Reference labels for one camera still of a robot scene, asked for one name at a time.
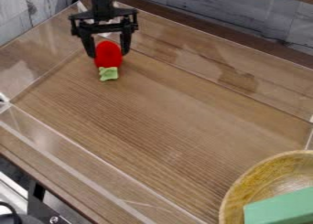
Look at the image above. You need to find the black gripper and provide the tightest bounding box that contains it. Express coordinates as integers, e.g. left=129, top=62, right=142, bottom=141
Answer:
left=68, top=5, right=138, bottom=58

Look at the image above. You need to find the red plush strawberry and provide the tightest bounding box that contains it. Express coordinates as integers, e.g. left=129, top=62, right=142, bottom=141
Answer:
left=94, top=41, right=122, bottom=81

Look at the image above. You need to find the wooden bowl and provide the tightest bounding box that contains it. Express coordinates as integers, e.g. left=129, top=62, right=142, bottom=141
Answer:
left=220, top=150, right=313, bottom=224

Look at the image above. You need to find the black cable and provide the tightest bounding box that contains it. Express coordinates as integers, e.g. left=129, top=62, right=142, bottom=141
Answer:
left=0, top=201, right=22, bottom=224

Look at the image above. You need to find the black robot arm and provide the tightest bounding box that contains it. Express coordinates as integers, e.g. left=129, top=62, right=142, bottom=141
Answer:
left=68, top=0, right=139, bottom=58

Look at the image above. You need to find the clear acrylic enclosure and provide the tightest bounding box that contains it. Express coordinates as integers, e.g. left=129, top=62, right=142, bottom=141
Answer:
left=0, top=13, right=313, bottom=224

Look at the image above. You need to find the black table leg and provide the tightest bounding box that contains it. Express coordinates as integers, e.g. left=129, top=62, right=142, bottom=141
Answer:
left=32, top=182, right=46, bottom=201

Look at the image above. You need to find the green foam block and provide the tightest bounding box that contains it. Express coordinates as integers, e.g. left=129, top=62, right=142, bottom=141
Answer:
left=244, top=187, right=313, bottom=224

